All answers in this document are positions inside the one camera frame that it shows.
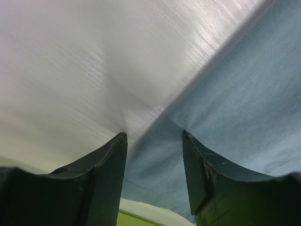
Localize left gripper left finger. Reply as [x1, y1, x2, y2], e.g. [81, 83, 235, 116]
[0, 132, 127, 226]

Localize grey-blue t shirt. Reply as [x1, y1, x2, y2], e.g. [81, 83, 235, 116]
[121, 0, 301, 223]

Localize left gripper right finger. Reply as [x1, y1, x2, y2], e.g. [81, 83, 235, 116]
[182, 131, 301, 226]

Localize green plastic tray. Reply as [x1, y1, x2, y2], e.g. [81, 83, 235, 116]
[117, 210, 178, 226]

